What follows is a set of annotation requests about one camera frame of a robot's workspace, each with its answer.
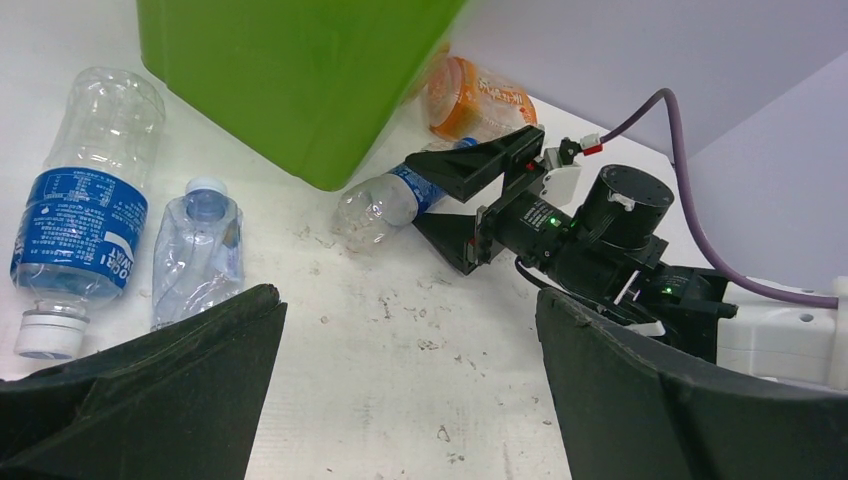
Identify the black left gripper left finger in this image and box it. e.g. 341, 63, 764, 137
1, 284, 287, 479

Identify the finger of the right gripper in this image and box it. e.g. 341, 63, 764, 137
404, 126, 545, 203
412, 213, 493, 275

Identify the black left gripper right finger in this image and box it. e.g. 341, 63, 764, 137
535, 288, 847, 479

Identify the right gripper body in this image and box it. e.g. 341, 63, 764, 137
476, 154, 567, 266

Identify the crushed clear purple-label bottle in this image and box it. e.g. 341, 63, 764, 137
150, 177, 245, 331

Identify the blue label clear bottle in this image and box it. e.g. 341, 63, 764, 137
10, 67, 165, 360

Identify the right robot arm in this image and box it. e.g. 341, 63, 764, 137
404, 127, 847, 391

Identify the green plastic bin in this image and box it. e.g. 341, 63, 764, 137
136, 0, 465, 191

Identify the large orange label bottle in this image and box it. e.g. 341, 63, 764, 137
423, 56, 538, 143

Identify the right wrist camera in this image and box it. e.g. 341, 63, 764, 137
541, 133, 603, 207

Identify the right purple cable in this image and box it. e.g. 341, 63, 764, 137
599, 87, 841, 311

